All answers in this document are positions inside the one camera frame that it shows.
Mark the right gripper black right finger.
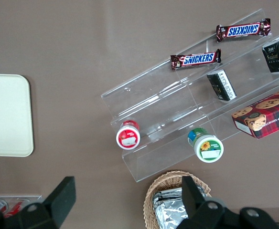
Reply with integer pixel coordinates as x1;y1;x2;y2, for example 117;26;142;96
179;176;228;229

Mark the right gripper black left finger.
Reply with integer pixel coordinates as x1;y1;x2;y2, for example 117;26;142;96
15;176;77;229

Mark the light wicker basket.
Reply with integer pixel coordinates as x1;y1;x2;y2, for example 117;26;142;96
143;170;212;229

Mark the cream rectangular plastic tray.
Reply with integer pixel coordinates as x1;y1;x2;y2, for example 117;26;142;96
0;73;34;157

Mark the clear acrylic bottle rack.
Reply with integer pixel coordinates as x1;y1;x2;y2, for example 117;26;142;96
0;195;43;215

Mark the foil wrapped pack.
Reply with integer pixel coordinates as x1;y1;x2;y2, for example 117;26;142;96
152;194;190;229

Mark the green lidded small jar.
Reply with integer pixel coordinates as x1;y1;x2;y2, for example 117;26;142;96
187;127;225;164

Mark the red lidded small jar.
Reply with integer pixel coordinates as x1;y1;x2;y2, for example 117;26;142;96
116;120;141;150

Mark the clear acrylic tiered display stand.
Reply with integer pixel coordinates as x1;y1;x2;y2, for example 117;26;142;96
100;8;279;183

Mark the red tartan cookie box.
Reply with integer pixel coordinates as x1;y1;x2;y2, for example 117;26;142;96
231;85;279;140

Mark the small black tea box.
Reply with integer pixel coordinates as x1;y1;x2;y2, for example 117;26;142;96
206;69;237;103
261;35;279;73

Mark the Snickers chocolate bar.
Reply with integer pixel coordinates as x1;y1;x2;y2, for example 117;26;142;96
170;48;222;71
215;18;272;43

